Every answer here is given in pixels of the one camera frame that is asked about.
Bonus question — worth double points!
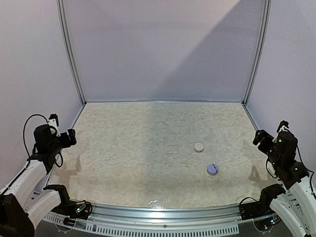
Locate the lavender earbud charging case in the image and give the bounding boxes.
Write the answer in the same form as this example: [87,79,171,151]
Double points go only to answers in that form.
[207,164,219,176]

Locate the pink earbud charging case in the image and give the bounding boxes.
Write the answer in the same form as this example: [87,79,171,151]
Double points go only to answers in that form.
[194,143,204,153]

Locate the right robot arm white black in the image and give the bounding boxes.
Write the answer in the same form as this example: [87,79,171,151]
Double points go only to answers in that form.
[253,126,316,237]

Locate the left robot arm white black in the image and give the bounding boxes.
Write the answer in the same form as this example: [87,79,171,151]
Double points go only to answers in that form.
[0,124,77,237]

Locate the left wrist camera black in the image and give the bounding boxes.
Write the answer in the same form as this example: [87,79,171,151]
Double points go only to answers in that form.
[48,114,61,137]

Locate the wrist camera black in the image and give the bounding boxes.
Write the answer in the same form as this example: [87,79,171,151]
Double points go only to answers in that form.
[48,114,61,137]
[272,120,290,143]

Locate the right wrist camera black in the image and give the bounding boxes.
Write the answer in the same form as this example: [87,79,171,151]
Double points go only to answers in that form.
[272,120,290,143]

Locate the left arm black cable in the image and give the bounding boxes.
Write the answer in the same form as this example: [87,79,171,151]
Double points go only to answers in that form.
[23,113,64,168]

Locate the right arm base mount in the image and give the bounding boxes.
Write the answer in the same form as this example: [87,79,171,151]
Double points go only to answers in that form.
[238,197,281,222]

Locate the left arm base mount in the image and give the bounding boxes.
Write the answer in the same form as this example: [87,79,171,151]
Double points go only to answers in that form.
[52,200,93,220]

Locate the aluminium front rail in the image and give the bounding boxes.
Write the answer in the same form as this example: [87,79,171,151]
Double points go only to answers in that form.
[35,203,292,237]

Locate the right aluminium corner post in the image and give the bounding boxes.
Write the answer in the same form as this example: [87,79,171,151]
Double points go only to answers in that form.
[242,0,271,107]

